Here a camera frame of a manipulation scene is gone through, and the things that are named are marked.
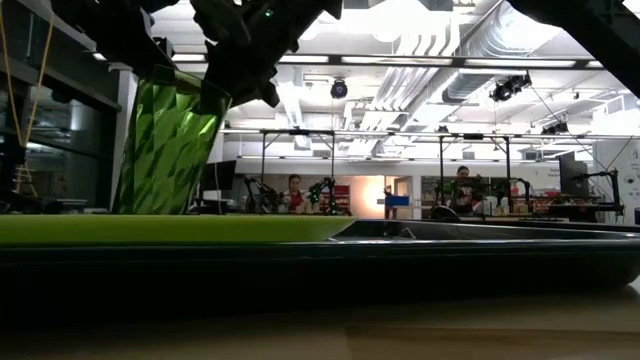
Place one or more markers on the silver ventilation duct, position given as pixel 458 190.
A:
pixel 475 85

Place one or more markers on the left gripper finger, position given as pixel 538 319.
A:
pixel 155 55

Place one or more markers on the blue box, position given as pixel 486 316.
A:
pixel 397 201

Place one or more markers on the black workstation frame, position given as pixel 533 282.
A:
pixel 263 170
pixel 441 170

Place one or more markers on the white board panel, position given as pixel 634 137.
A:
pixel 622 175

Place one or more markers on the black office chair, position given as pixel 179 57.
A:
pixel 444 213

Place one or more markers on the black computer monitor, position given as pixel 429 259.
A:
pixel 222 175

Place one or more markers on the dark green serving tray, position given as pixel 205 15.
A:
pixel 450 265

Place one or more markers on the tall black monitor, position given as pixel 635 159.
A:
pixel 573 175

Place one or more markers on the person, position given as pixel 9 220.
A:
pixel 462 192
pixel 295 200

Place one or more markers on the red tool cabinet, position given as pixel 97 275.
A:
pixel 343 196

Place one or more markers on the light green round plate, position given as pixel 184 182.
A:
pixel 150 229

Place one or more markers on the black overhead light bar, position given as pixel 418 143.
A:
pixel 335 59

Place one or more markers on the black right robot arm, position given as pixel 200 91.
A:
pixel 600 30

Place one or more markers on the background black robot arm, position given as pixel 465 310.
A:
pixel 322 192
pixel 260 196

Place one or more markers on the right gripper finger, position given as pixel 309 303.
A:
pixel 240 75
pixel 220 20

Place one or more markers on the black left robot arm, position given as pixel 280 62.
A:
pixel 10 175

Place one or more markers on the black camera stand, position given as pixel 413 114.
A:
pixel 614 192

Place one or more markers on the wooden ladder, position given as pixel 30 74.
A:
pixel 22 177

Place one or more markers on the green faceted translucent cup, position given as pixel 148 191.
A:
pixel 165 150

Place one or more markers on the cluttered background workbench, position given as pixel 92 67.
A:
pixel 550 206

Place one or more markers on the black ceiling spotlight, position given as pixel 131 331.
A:
pixel 555 128
pixel 339 89
pixel 510 87

